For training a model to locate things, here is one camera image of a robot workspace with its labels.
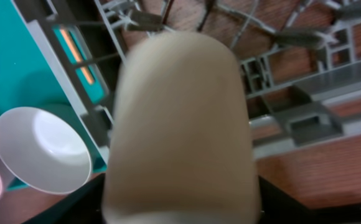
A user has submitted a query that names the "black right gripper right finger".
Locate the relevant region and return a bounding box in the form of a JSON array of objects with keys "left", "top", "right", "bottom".
[{"left": 258, "top": 177, "right": 361, "bottom": 224}]

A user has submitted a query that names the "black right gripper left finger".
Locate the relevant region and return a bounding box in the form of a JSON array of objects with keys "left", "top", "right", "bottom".
[{"left": 24, "top": 174, "right": 105, "bottom": 224}]

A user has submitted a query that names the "grey-white bowl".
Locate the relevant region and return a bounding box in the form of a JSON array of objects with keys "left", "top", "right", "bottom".
[{"left": 0, "top": 107, "right": 93, "bottom": 195}]

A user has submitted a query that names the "cream paper cup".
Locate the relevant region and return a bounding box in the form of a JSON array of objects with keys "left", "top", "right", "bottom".
[{"left": 102, "top": 32, "right": 261, "bottom": 223}]

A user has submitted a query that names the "teal plastic tray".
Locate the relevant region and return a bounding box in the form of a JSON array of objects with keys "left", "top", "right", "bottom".
[{"left": 0, "top": 1, "right": 105, "bottom": 171}]

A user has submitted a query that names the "grey dish rack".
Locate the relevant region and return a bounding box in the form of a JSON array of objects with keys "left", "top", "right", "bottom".
[{"left": 13, "top": 0, "right": 361, "bottom": 160}]

